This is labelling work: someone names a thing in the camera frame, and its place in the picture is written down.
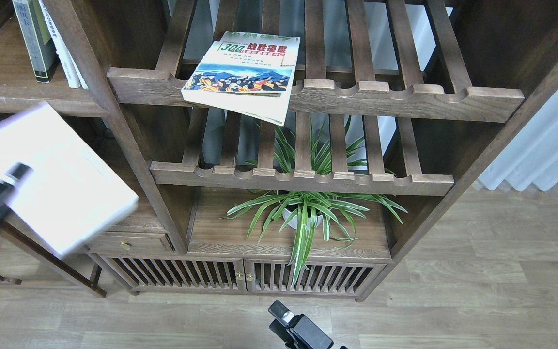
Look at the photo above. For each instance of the colourful cover paperback book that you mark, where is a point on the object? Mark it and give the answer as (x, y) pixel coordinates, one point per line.
(248, 73)

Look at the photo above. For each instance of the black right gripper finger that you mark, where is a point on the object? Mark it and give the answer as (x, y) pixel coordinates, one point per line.
(297, 331)

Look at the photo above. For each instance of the brass drawer knob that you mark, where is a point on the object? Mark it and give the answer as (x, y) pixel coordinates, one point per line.
(125, 245)

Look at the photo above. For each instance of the white plant pot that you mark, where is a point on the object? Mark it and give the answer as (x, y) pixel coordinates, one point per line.
(293, 220)

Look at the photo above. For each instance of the white upright book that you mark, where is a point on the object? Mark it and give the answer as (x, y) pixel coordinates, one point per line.
(71, 71)

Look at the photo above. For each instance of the white curtain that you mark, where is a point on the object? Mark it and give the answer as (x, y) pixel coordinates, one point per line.
(531, 158)

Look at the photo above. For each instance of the white purple-edged book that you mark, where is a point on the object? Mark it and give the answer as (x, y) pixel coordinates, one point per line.
(69, 194)

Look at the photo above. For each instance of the black and green book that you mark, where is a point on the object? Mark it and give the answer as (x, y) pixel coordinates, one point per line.
(40, 45)

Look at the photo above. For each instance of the dark wooden bookshelf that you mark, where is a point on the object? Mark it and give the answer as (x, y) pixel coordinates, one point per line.
(380, 156)

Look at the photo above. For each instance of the green spider plant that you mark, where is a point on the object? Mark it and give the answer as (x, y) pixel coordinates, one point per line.
(324, 205)

